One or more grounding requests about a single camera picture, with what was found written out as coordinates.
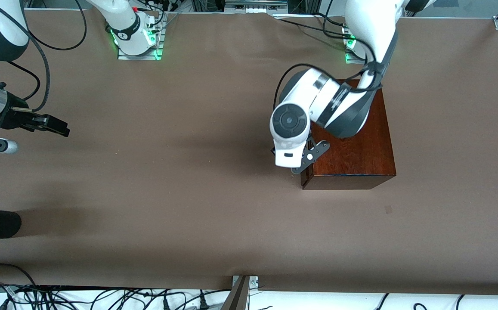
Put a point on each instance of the dark metal beam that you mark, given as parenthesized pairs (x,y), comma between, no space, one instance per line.
(236,297)

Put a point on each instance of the aluminium frame with power strip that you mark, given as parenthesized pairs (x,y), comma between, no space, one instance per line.
(255,3)

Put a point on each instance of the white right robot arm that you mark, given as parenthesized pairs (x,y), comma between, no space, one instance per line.
(124,21)

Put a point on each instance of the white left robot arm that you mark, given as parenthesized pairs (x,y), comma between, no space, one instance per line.
(292,125)

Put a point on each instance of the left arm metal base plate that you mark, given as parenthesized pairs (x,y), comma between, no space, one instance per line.
(352,60)

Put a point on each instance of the brown table cover sheet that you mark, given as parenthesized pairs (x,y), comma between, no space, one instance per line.
(188,206)

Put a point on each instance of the black power plug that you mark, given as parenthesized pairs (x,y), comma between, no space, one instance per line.
(203,305)

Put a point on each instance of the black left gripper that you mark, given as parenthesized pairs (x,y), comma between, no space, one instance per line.
(309,145)

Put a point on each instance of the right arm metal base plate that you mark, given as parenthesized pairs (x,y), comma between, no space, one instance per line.
(139,57)

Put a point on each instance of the dark brown wooden cabinet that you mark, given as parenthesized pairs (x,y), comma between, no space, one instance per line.
(360,159)

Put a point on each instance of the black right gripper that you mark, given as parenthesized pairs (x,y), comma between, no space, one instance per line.
(15,115)

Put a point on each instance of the small metal bracket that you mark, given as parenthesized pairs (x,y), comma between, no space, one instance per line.
(253,282)

